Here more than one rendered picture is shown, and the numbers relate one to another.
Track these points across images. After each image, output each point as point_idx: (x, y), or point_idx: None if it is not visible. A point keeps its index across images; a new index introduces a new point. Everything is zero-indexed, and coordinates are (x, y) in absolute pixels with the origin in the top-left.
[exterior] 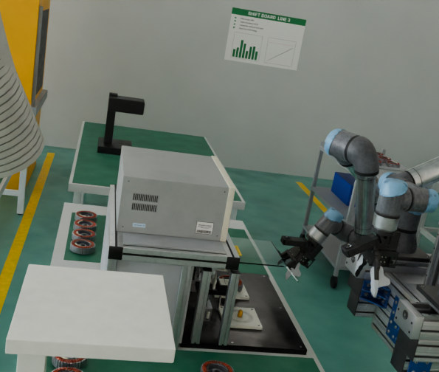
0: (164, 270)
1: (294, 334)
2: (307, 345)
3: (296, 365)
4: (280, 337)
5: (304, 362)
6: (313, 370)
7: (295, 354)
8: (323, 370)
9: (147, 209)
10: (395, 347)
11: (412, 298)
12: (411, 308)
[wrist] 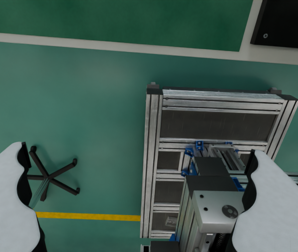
0: None
1: None
2: (273, 56)
3: (224, 11)
4: None
5: (231, 31)
6: (209, 38)
7: (255, 23)
8: (206, 55)
9: None
10: (226, 171)
11: None
12: (229, 227)
